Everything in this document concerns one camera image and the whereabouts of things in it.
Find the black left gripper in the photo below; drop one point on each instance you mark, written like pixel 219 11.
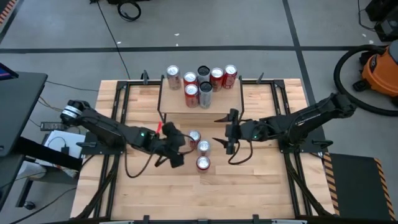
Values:
pixel 169 145

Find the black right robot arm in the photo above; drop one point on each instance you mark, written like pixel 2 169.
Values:
pixel 298 124

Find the orange shop vacuum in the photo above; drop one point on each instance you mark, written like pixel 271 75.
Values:
pixel 338 79
pixel 379 71

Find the small black table-edge device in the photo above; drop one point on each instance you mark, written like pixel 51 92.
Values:
pixel 259 77
pixel 144 76
pixel 255 219
pixel 146 219

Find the black power adapter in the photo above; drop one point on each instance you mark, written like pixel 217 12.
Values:
pixel 65 150

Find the tall slim white can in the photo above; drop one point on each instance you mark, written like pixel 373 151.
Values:
pixel 203 71
pixel 205 96

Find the black desk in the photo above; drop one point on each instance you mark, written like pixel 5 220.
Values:
pixel 21 109

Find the black desk caster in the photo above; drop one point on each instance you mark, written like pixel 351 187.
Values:
pixel 29 205

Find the black mat with striped edges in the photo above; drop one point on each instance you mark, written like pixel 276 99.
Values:
pixel 354 186

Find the white papers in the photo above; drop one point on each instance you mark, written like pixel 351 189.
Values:
pixel 74 143

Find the black table frame rails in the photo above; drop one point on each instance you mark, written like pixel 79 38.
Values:
pixel 136 82

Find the laptop screen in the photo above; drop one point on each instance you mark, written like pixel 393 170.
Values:
pixel 6 73

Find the red Coke Zero can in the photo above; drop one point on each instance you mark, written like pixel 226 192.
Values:
pixel 216 79
pixel 203 162

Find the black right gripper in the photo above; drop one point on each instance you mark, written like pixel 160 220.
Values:
pixel 245 132

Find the black power strip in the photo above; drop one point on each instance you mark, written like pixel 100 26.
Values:
pixel 53 126

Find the silver Diet Coke can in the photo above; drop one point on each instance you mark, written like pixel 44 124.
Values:
pixel 173 73
pixel 203 146

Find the black floor equipment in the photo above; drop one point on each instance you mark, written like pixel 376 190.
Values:
pixel 385 28

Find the red Coca-Cola original can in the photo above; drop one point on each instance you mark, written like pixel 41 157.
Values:
pixel 195 137
pixel 230 77

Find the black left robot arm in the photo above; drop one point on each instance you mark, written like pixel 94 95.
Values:
pixel 102 127

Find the wooden shelf with black frame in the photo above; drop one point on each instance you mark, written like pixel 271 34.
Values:
pixel 174 102

